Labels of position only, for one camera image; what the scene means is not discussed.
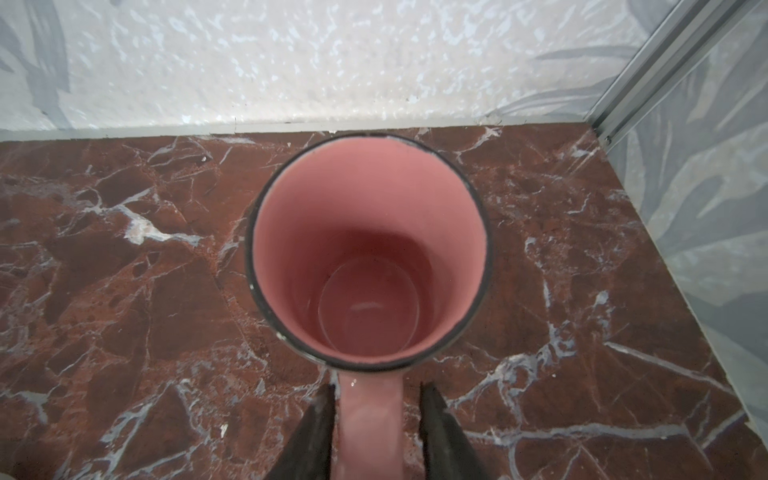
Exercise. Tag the aluminium cage frame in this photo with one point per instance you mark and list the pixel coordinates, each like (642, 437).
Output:
(676, 47)

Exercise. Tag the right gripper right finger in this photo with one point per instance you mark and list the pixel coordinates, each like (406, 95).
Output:
(447, 452)

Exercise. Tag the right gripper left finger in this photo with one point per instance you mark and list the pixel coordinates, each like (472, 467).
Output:
(308, 453)

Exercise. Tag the pink patterned mug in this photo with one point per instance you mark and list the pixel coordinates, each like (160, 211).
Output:
(368, 254)

